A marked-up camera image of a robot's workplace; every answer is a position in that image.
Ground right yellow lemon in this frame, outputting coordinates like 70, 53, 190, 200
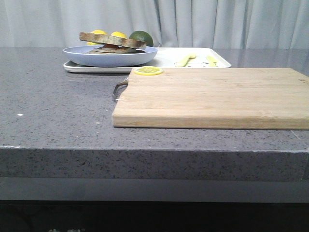
111, 31, 127, 39

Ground grey curtain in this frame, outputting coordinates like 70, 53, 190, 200
0, 0, 309, 49

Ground green lime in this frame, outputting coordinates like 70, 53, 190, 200
129, 30, 154, 47

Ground lemon slice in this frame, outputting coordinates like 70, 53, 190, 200
134, 66, 163, 75

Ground light blue round plate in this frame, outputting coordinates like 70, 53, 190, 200
63, 45, 158, 67

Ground bread slice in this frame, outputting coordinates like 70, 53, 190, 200
79, 32, 147, 49
87, 46, 145, 54

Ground metal cutting board handle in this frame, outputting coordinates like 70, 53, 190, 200
112, 79, 128, 102

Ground white bear tray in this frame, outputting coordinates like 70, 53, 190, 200
63, 45, 231, 73

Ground yellow plastic knife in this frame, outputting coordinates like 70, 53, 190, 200
206, 56, 218, 67

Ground left yellow lemon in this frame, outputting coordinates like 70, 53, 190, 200
86, 29, 107, 45

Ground fried egg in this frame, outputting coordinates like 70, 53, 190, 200
102, 44, 122, 50

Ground yellow plastic fork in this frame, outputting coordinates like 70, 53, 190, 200
174, 53, 196, 67

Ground yellow lemon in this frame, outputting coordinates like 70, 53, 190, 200
86, 29, 107, 45
111, 31, 127, 39

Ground wooden cutting board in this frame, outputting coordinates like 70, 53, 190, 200
112, 68, 309, 130

